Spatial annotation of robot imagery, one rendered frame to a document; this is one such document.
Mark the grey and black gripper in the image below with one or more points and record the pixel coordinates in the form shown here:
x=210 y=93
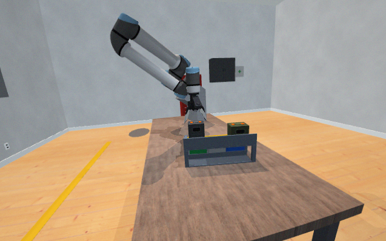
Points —
x=192 y=107

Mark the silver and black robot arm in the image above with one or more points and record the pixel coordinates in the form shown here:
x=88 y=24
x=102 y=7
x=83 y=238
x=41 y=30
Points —
x=127 y=28

